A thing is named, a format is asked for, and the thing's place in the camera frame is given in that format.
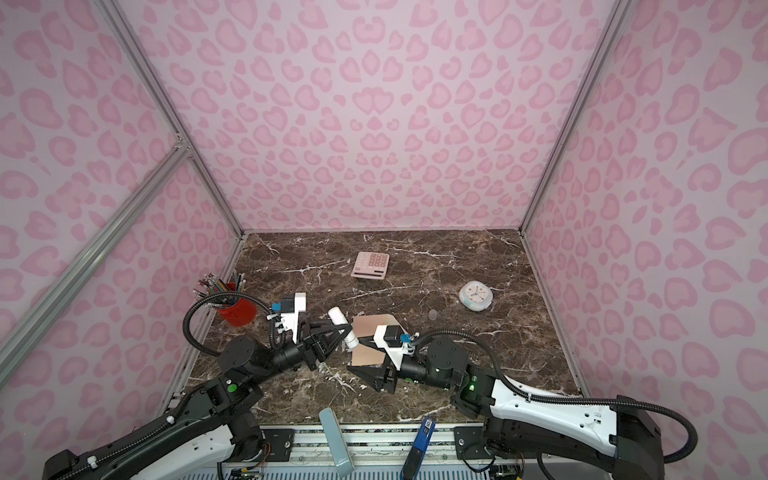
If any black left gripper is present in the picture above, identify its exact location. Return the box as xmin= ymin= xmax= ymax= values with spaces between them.
xmin=253 ymin=318 xmax=350 ymax=388

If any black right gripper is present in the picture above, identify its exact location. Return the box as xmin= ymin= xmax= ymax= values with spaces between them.
xmin=348 ymin=335 xmax=457 ymax=398

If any white glue stick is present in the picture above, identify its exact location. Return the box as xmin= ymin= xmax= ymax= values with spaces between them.
xmin=328 ymin=307 xmax=359 ymax=350

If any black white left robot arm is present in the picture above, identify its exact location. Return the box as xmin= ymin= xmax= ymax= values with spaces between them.
xmin=42 ymin=322 xmax=353 ymax=479

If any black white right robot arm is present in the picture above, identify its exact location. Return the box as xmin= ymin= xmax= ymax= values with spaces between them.
xmin=348 ymin=325 xmax=699 ymax=479

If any pink calculator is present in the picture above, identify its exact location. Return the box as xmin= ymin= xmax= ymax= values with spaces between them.
xmin=351 ymin=252 xmax=390 ymax=280

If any red pencil cup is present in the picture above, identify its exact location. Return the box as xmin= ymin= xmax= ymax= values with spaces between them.
xmin=219 ymin=297 xmax=258 ymax=327

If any light blue stapler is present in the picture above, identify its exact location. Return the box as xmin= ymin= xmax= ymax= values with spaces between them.
xmin=319 ymin=407 xmax=355 ymax=479

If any blue utility knife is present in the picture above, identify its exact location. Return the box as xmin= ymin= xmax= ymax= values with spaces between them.
xmin=400 ymin=416 xmax=436 ymax=480

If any coloured pencils bundle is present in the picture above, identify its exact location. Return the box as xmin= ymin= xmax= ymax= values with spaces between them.
xmin=192 ymin=272 xmax=245 ymax=299

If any white round clock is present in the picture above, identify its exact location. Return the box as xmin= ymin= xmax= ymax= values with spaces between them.
xmin=459 ymin=280 xmax=493 ymax=312

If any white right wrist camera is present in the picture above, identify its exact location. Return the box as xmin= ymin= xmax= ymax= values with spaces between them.
xmin=373 ymin=324 xmax=415 ymax=371

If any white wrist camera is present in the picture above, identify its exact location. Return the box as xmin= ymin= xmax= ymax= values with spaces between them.
xmin=373 ymin=324 xmax=415 ymax=371
xmin=267 ymin=292 xmax=307 ymax=344

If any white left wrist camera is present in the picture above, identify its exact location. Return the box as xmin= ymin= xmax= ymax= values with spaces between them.
xmin=267 ymin=292 xmax=307 ymax=344

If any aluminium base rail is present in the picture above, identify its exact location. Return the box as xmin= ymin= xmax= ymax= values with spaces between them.
xmin=110 ymin=419 xmax=637 ymax=480

